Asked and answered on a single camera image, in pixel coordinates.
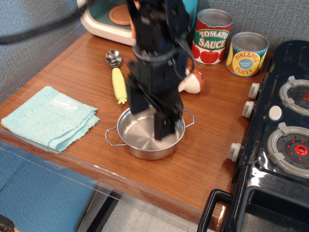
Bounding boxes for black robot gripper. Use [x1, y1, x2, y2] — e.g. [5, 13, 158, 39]
[126, 48, 187, 140]

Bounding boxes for small stainless steel pot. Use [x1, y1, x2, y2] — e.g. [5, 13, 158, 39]
[105, 106, 196, 160]

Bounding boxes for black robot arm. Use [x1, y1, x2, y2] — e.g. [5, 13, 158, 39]
[126, 0, 193, 140]

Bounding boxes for plush toy mushroom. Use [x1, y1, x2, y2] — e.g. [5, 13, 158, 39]
[178, 66, 205, 94]

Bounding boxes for teal toy microwave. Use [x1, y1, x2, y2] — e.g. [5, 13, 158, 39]
[81, 0, 197, 51]

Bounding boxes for light blue folded cloth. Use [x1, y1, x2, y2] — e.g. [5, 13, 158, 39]
[1, 86, 100, 152]

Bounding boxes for tomato sauce can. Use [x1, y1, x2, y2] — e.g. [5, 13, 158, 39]
[191, 9, 233, 65]

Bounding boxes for pineapple slices can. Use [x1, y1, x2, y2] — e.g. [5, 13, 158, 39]
[226, 32, 269, 77]

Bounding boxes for black toy stove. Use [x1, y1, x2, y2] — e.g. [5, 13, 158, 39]
[198, 40, 309, 232]

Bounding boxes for spoon with yellow-green handle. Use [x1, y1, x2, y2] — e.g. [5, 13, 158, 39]
[105, 50, 127, 104]

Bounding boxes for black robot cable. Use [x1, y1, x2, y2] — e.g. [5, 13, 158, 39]
[0, 0, 97, 45]

